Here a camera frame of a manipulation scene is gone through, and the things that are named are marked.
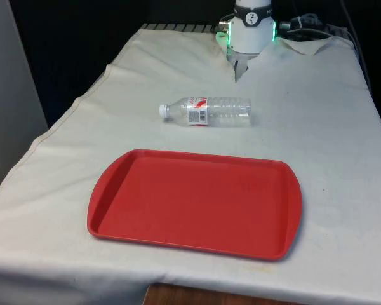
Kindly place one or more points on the clear plastic bottle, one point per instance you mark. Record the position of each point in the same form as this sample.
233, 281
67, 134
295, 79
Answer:
222, 111

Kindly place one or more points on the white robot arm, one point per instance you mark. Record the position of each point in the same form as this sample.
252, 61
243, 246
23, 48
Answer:
251, 31

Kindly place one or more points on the red tray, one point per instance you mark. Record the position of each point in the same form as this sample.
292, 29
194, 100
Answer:
197, 200

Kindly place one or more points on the pale locker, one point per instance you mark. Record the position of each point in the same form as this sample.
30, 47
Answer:
9, 95

